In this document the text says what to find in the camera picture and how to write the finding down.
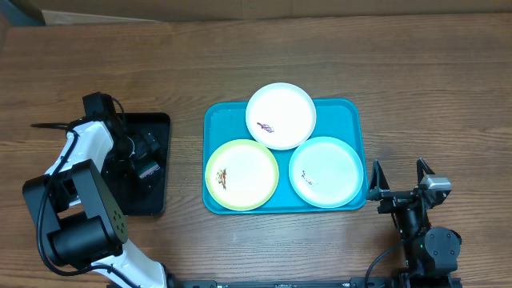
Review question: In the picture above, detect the teal plastic serving tray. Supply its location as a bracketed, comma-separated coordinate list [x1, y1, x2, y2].
[202, 98, 366, 214]

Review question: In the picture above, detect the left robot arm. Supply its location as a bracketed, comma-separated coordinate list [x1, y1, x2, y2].
[22, 92, 177, 287]

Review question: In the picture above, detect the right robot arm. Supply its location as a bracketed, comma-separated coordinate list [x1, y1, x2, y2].
[363, 158, 462, 287]

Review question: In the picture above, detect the black rectangular tray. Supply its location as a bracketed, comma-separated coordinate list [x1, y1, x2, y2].
[102, 113, 171, 216]

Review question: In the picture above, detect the white plate with stain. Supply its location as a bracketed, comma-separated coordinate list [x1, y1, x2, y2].
[246, 82, 317, 150]

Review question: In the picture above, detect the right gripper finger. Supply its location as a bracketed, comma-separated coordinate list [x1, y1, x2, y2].
[369, 159, 390, 193]
[416, 158, 434, 183]

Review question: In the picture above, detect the light blue plate with stain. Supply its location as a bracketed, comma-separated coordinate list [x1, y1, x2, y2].
[289, 137, 364, 209]

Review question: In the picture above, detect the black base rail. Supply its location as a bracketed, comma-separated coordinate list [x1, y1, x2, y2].
[167, 277, 462, 288]

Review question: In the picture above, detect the green and pink sponge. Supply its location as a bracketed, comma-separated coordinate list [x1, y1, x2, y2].
[135, 160, 160, 179]

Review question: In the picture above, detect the yellow-green plate with stain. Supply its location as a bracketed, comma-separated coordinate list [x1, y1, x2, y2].
[204, 139, 279, 212]

